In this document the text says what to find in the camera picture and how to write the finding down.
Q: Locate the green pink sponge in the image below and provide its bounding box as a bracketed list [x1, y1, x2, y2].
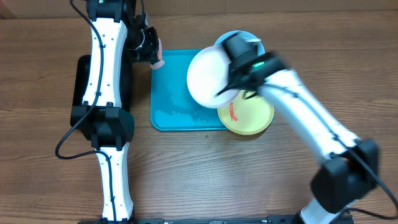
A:
[150, 39, 165, 70]

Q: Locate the light blue plate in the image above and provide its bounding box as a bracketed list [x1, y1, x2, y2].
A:
[215, 30, 266, 55]

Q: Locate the white plate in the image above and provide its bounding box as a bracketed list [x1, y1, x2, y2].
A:
[187, 45, 239, 109]

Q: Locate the yellow green plate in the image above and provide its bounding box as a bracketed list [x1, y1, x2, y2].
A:
[217, 91, 274, 135]

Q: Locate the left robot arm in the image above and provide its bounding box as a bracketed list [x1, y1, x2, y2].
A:
[66, 0, 165, 223]

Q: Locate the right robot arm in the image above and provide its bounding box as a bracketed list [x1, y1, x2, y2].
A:
[216, 32, 379, 223]

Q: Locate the teal plastic tray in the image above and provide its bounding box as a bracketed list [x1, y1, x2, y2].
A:
[150, 49, 226, 131]

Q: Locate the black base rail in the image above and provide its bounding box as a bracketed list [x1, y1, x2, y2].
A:
[77, 213, 354, 224]

